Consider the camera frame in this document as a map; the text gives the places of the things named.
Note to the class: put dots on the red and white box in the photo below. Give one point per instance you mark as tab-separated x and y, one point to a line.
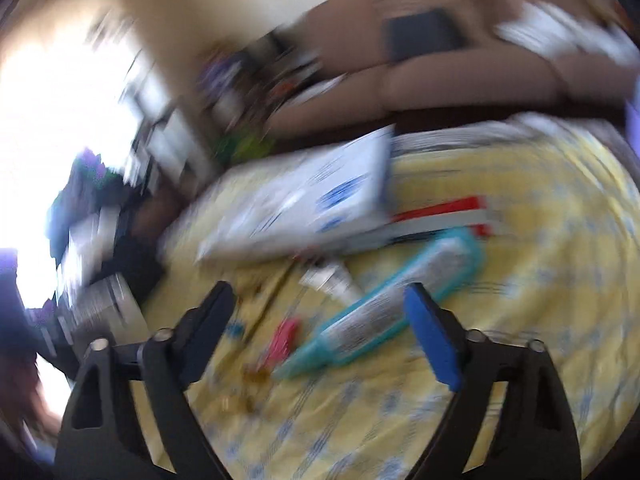
445	217

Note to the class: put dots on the white tube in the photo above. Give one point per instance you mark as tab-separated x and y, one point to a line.
335	282

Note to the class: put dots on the teal packaged tube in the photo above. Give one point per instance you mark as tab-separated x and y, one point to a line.
380	310

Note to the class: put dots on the white cloth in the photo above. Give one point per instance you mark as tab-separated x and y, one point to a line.
560	32

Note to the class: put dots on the red clip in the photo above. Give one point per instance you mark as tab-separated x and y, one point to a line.
282	340

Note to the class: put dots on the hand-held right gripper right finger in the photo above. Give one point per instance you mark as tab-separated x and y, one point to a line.
431	340

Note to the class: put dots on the yellow checked cloth desktop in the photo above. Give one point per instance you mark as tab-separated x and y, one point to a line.
550	270

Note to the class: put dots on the dark square cushion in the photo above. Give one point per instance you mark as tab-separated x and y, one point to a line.
422	35

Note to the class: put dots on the brown pencil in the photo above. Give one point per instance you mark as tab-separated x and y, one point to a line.
270	300

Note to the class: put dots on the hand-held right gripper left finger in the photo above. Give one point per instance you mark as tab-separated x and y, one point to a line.
200	332

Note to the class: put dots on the brown sofa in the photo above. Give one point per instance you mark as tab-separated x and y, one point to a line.
450	90

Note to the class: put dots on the white cardboard box blue print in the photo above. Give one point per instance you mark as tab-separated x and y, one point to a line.
300	200

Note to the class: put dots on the grey striped box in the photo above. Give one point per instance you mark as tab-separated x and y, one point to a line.
107	302

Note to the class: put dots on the cluttered shelf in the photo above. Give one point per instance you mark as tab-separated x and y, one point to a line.
235	90

